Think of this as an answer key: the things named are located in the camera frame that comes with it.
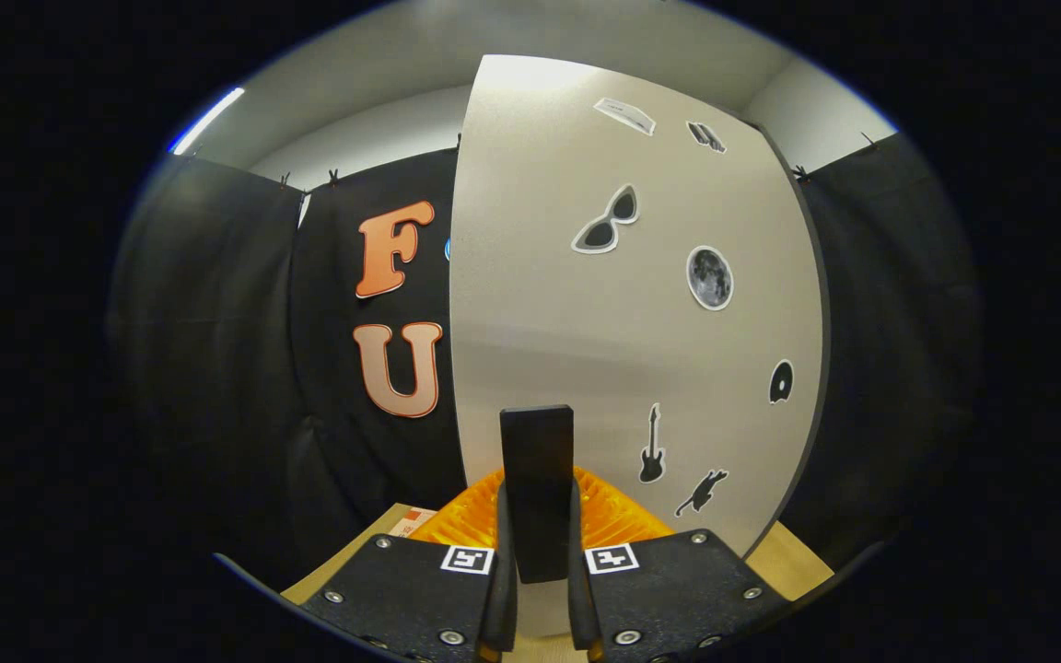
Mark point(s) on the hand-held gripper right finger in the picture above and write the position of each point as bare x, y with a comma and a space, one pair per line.
583, 612

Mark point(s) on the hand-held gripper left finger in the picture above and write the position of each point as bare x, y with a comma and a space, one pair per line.
499, 612

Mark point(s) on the beige shoe cabinet door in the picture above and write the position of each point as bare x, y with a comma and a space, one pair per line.
586, 322

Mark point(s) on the beige cover book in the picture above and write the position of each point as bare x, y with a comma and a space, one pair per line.
413, 521

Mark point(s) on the black backdrop cloth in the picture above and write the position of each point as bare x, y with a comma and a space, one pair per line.
217, 368

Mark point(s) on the row of black clips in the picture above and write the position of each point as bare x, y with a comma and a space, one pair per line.
333, 176

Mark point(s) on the narrow ceiling light strip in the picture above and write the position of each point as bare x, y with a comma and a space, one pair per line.
208, 120

